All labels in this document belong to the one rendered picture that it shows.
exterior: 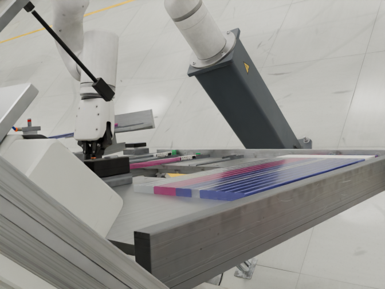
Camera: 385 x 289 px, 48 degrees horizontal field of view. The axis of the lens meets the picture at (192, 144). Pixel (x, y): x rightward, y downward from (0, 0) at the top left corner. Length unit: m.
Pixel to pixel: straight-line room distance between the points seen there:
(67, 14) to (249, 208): 0.74
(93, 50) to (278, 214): 0.68
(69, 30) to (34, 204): 0.91
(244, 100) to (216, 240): 1.26
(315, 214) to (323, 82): 1.76
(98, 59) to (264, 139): 0.94
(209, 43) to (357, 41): 1.14
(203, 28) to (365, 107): 0.93
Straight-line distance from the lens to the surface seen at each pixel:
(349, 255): 1.72
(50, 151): 0.25
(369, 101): 2.16
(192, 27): 1.52
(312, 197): 0.61
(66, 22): 1.11
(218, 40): 1.57
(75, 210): 0.26
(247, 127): 1.77
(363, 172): 0.79
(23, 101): 0.30
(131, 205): 0.55
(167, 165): 1.04
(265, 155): 1.10
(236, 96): 1.65
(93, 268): 0.28
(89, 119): 1.05
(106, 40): 1.08
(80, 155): 0.70
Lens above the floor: 1.48
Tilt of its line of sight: 37 degrees down
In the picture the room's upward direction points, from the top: 39 degrees counter-clockwise
